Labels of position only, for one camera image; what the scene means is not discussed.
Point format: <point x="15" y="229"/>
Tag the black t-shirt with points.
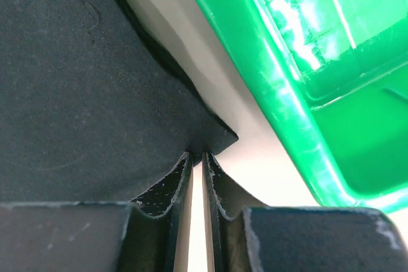
<point x="92" y="108"/>

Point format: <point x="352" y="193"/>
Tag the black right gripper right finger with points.
<point x="237" y="224"/>

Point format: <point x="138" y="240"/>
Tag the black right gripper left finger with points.
<point x="160" y="225"/>

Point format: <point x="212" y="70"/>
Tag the green plastic bin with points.
<point x="330" y="76"/>

